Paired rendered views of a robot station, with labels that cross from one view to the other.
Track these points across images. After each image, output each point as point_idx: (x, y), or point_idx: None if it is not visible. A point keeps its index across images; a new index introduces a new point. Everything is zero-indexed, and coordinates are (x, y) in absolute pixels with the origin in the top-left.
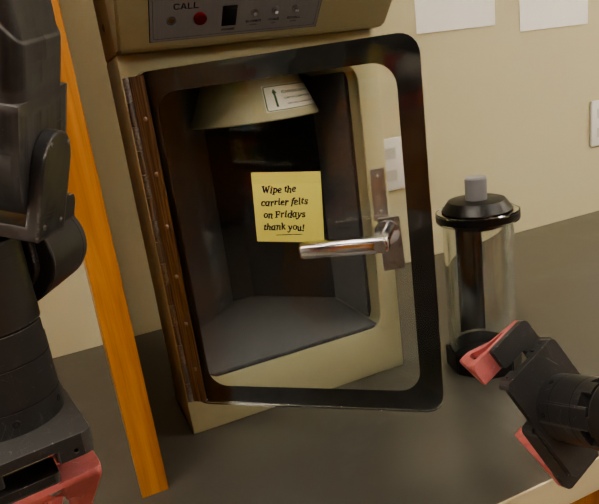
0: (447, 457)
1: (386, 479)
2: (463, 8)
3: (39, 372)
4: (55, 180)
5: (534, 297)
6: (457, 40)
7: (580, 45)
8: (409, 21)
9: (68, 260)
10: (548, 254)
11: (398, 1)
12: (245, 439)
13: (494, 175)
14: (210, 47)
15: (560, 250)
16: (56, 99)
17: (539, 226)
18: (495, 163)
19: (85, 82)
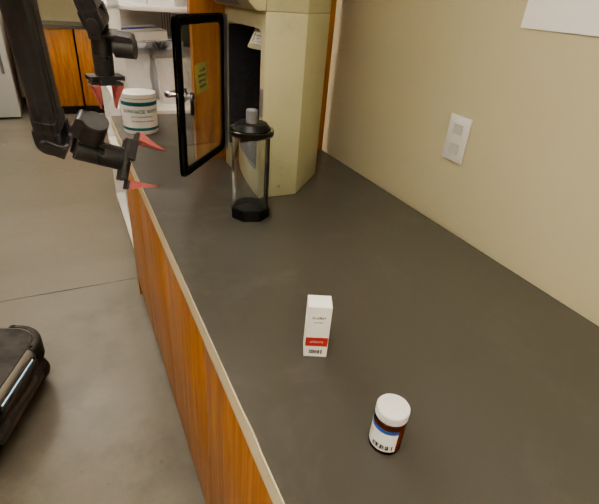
0: (178, 195)
1: (174, 185)
2: (582, 8)
3: (97, 65)
4: (92, 28)
5: (336, 246)
6: (561, 45)
7: None
8: (519, 13)
9: (120, 51)
10: (442, 275)
11: None
12: (216, 168)
13: (543, 212)
14: (236, 7)
15: (454, 284)
16: (92, 12)
17: (574, 307)
18: (550, 200)
19: (350, 14)
